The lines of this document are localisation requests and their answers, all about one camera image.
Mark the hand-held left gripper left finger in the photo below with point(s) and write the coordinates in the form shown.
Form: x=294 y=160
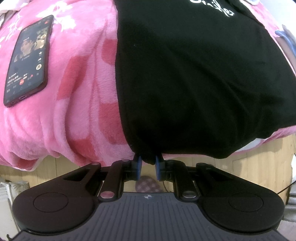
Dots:
x=139 y=168

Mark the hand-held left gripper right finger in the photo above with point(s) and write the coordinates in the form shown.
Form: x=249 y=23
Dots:
x=158 y=168

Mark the black t-shirt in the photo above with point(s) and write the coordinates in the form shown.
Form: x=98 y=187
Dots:
x=196 y=81

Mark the plaid slipper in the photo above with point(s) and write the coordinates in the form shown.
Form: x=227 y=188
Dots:
x=148 y=185

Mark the pink floral blanket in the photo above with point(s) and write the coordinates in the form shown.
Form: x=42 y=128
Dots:
x=76 y=104

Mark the white bed sheet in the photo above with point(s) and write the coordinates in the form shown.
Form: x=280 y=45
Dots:
x=256 y=142

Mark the white ribbed box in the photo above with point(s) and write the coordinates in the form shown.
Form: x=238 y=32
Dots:
x=9 y=194

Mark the black smartphone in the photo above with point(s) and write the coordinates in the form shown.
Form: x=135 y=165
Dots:
x=27 y=60

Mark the folded beige cloth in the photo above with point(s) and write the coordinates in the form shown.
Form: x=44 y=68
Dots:
x=290 y=55

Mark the folded blue cloth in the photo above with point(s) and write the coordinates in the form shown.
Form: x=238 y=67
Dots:
x=285 y=36

